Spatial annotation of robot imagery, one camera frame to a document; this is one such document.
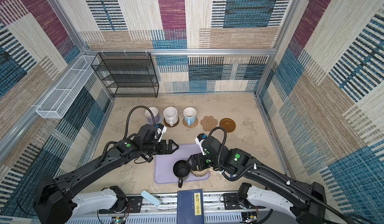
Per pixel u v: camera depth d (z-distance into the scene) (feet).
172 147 2.26
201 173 2.54
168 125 3.08
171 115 3.42
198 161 2.02
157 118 3.36
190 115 3.15
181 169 2.72
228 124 3.35
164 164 2.79
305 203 1.31
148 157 2.79
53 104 2.30
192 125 3.33
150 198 2.39
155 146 2.18
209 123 3.45
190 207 2.35
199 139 2.21
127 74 3.59
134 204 2.39
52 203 1.24
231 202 2.39
